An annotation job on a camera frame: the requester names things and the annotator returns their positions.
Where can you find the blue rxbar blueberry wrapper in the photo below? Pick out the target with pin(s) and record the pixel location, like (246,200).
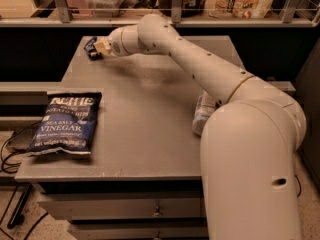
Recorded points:
(90,49)

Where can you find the clear plastic water bottle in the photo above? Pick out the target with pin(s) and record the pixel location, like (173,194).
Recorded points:
(205,107)

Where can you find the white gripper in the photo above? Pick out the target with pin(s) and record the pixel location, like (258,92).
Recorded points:
(116,45)

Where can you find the colourful snack bag on shelf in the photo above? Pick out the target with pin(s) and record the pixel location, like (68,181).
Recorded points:
(243,9)

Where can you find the grey cabinet drawer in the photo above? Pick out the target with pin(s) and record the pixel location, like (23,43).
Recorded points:
(129,205)

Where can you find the blue kettle chip bag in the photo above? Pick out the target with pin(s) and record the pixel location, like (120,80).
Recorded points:
(68,124)

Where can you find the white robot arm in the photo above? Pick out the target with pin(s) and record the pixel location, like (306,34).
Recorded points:
(248,143)

